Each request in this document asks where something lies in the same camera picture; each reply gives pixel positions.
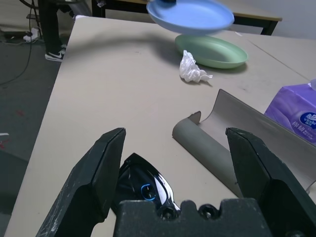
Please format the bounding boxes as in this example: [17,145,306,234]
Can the person leg black trousers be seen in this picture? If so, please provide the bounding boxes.
[38,0,62,54]

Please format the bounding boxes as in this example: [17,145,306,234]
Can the blue plastic plate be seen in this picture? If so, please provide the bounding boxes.
[146,0,235,35]

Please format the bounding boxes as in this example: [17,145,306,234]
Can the green plastic plate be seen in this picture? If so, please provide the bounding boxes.
[174,34,249,70]

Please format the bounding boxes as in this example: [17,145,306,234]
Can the purple tissue box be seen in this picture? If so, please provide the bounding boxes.
[264,79,316,146]

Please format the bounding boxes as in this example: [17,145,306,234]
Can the black sunglasses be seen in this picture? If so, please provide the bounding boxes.
[111,152,182,218]

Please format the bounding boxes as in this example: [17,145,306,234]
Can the white power strip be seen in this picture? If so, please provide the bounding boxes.
[23,26,41,42]

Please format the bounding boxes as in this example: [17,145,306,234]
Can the grey glasses case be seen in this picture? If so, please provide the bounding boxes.
[171,88,316,198]

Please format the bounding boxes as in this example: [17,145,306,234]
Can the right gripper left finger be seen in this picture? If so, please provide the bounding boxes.
[36,127,126,237]

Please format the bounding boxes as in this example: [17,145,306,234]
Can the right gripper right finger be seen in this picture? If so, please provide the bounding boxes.
[226,127,316,237]

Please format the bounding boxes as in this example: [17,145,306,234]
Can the black white sneaker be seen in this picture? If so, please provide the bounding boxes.
[44,44,67,62]

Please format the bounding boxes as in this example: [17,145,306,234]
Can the white tissue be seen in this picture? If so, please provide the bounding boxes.
[179,49,213,84]

